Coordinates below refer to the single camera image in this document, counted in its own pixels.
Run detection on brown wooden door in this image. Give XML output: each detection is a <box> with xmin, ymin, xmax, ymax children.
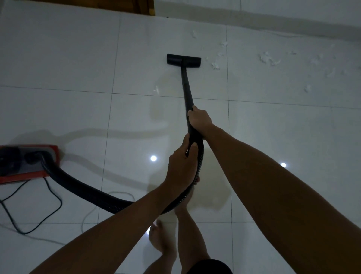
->
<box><xmin>36</xmin><ymin>0</ymin><xmax>156</xmax><ymax>16</ymax></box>

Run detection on person's right forearm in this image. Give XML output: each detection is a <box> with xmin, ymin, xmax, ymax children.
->
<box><xmin>204</xmin><ymin>125</ymin><xmax>361</xmax><ymax>274</ymax></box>

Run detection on person's left leg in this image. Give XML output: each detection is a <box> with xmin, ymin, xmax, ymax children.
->
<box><xmin>143</xmin><ymin>220</ymin><xmax>177</xmax><ymax>274</ymax></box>

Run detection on black power cord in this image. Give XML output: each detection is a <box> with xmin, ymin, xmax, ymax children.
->
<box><xmin>0</xmin><ymin>177</ymin><xmax>63</xmax><ymax>235</ymax></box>

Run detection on person's left hand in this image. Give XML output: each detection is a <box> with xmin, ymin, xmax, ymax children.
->
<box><xmin>165</xmin><ymin>134</ymin><xmax>201</xmax><ymax>192</ymax></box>

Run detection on scattered white paper scraps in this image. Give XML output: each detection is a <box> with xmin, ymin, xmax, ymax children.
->
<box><xmin>153</xmin><ymin>29</ymin><xmax>351</xmax><ymax>95</ymax></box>

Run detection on thin white coiled cable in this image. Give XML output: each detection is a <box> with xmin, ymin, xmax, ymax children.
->
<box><xmin>81</xmin><ymin>191</ymin><xmax>135</xmax><ymax>234</ymax></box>

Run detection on black shorts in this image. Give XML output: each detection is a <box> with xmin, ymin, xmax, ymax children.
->
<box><xmin>187</xmin><ymin>259</ymin><xmax>234</xmax><ymax>274</ymax></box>

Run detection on person's right leg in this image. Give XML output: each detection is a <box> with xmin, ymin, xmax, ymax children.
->
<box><xmin>174</xmin><ymin>192</ymin><xmax>211</xmax><ymax>274</ymax></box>

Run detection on red and black vacuum cleaner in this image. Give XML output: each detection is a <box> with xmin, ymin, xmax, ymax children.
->
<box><xmin>0</xmin><ymin>53</ymin><xmax>205</xmax><ymax>215</ymax></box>

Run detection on person's left forearm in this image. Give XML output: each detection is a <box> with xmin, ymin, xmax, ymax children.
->
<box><xmin>29</xmin><ymin>182</ymin><xmax>181</xmax><ymax>274</ymax></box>

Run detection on person's leg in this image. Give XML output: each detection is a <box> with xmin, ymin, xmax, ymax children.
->
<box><xmin>174</xmin><ymin>192</ymin><xmax>211</xmax><ymax>274</ymax></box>
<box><xmin>143</xmin><ymin>220</ymin><xmax>177</xmax><ymax>274</ymax></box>

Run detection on person's right hand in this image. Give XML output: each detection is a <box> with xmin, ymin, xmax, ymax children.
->
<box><xmin>187</xmin><ymin>106</ymin><xmax>214</xmax><ymax>139</ymax></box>

